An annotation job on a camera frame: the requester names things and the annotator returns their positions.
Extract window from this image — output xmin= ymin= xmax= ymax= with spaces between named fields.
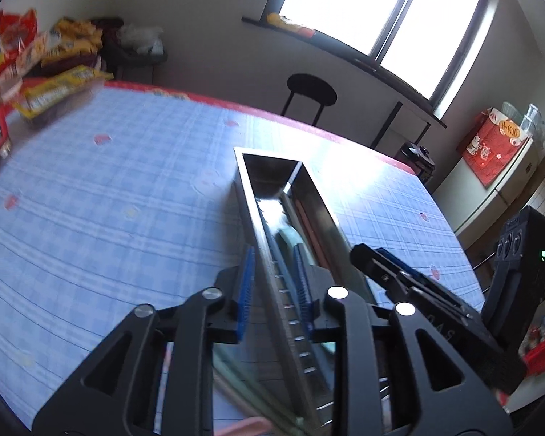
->
xmin=279 ymin=0 xmax=500 ymax=114

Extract black metal frame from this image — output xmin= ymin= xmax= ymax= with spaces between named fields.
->
xmin=370 ymin=100 xmax=432 ymax=150

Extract black chair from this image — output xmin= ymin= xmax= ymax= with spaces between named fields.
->
xmin=104 ymin=43 xmax=169 ymax=87

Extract white refrigerator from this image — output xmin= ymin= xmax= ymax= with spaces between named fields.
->
xmin=436 ymin=136 xmax=541 ymax=237

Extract white plastic bag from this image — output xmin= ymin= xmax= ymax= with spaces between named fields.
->
xmin=120 ymin=25 xmax=164 ymax=53

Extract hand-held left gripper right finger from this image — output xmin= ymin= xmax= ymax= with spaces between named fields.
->
xmin=293 ymin=243 xmax=516 ymax=436

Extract red snack bag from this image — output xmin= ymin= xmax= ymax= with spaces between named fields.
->
xmin=0 ymin=9 xmax=39 ymax=71

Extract black round stool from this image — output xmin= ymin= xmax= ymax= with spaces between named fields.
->
xmin=282 ymin=73 xmax=338 ymax=127

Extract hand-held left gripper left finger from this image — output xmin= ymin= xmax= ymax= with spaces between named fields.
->
xmin=32 ymin=245 xmax=257 ymax=436

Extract blue plaid table mat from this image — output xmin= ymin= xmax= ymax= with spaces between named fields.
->
xmin=0 ymin=86 xmax=487 ymax=419

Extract green chopstick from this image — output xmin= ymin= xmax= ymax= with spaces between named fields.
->
xmin=213 ymin=350 xmax=300 ymax=434

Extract red hanging cloth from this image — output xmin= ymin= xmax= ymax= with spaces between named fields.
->
xmin=462 ymin=108 xmax=532 ymax=187

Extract dark red clothes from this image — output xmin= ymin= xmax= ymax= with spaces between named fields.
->
xmin=91 ymin=17 xmax=125 ymax=69

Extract steel utensil tray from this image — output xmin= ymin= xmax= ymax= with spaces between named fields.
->
xmin=233 ymin=146 xmax=348 ymax=433

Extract person's left hand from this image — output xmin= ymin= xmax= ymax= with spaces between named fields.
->
xmin=222 ymin=418 xmax=270 ymax=436

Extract clear plastic containers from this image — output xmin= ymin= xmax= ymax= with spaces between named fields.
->
xmin=500 ymin=102 xmax=545 ymax=134

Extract dark window sill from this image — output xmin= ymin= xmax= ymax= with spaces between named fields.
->
xmin=242 ymin=16 xmax=448 ymax=129

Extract yellow snack tray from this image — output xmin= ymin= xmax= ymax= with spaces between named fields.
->
xmin=11 ymin=66 xmax=114 ymax=121

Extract bunch of coloured chopsticks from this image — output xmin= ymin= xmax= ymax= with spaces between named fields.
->
xmin=291 ymin=193 xmax=341 ymax=278

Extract yellow packet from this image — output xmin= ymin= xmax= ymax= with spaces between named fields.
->
xmin=266 ymin=13 xmax=316 ymax=37

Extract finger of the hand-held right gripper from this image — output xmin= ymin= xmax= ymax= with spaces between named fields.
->
xmin=376 ymin=247 xmax=460 ymax=303
xmin=350 ymin=243 xmax=480 ymax=326

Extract black pressure cooker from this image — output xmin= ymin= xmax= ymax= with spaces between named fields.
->
xmin=400 ymin=142 xmax=436 ymax=185

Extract yellow snack bags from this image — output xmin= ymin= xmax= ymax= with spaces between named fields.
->
xmin=41 ymin=18 xmax=103 ymax=66

